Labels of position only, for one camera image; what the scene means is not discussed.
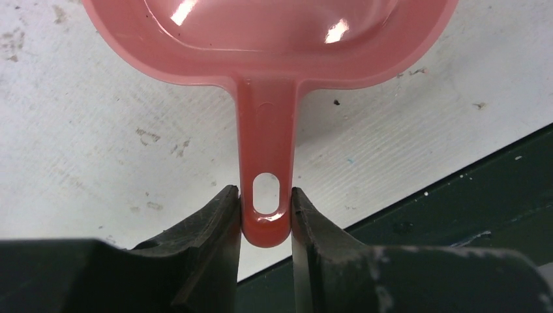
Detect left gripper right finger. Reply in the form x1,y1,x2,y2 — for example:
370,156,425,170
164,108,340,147
291,187,552,312

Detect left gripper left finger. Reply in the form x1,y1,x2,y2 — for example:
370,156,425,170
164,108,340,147
1,185,241,312

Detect pink dustpan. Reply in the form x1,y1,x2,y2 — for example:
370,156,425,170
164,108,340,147
83,1,457,248

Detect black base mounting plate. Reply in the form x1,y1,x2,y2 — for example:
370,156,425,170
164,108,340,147
236,126,552,312

